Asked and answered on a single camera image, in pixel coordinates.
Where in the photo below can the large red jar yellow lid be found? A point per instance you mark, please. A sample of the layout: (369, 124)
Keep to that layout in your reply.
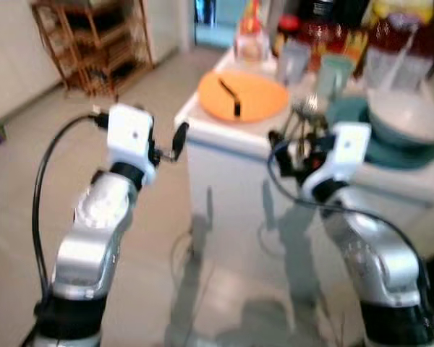
(401, 40)

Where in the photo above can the small red jar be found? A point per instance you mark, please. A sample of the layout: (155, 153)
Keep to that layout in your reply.
(322, 32)

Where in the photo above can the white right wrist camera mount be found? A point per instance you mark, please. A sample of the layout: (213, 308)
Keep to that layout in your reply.
(347, 148)

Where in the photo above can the pale green cup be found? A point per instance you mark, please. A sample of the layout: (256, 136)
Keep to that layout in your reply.
(334, 76)

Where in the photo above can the white cabinet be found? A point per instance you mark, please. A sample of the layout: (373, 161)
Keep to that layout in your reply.
(231, 181)

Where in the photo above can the orange plastic plate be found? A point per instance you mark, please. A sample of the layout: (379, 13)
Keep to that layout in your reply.
(257, 97)

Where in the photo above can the clear bottle with orange cap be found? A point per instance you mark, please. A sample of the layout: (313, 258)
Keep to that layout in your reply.
(252, 40)

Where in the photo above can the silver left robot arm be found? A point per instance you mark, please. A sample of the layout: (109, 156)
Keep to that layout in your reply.
(94, 246)

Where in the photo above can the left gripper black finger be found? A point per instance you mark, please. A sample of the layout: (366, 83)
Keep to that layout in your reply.
(181, 139)

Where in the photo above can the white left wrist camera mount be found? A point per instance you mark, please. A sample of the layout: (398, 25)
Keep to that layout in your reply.
(126, 134)

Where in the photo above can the teal plate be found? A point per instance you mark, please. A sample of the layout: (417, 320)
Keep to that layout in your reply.
(347, 112)

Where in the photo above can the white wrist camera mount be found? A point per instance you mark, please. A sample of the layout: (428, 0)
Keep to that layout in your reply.
(126, 134)
(347, 148)

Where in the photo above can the black tape strip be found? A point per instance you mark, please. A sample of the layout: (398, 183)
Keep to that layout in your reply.
(226, 87)
(237, 108)

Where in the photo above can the white bowl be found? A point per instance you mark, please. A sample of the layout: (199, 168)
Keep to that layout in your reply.
(409, 119)

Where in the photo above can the brown wooden rack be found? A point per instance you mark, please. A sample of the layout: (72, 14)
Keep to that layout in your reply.
(94, 50)

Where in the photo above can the grey cup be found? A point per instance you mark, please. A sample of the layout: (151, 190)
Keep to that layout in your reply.
(295, 61)

